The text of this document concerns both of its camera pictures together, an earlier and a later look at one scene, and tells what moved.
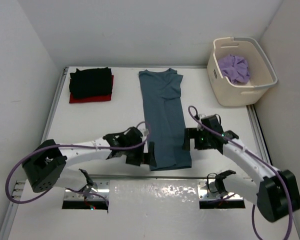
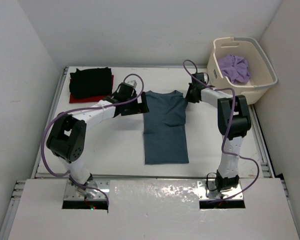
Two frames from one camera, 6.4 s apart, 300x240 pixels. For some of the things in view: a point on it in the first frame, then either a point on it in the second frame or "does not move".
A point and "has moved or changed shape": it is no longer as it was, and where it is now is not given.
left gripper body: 136,155 -> 132,107
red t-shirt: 92,99 does not move
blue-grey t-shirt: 164,118 has moved or changed shape
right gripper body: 201,141 -> 190,95
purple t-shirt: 235,68 does not move
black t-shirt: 91,82 does not move
